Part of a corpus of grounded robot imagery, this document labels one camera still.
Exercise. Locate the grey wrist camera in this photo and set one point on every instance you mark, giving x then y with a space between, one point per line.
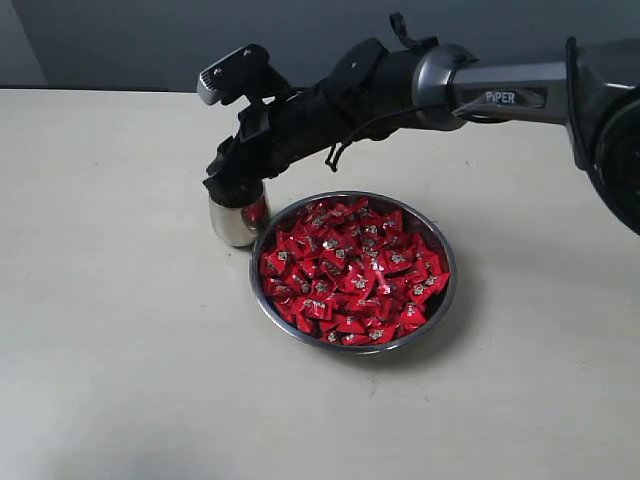
227 79

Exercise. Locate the small steel cup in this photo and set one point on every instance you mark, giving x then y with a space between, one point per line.
240 221

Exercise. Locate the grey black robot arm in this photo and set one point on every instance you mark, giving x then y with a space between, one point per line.
591 90

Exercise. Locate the round steel bowl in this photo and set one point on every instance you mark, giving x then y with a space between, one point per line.
342 236

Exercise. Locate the red wrapped candy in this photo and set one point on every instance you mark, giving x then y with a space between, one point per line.
411 317
349 324
318 309
282 256
397 260

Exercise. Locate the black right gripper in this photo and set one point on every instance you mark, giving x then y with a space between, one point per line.
281 126

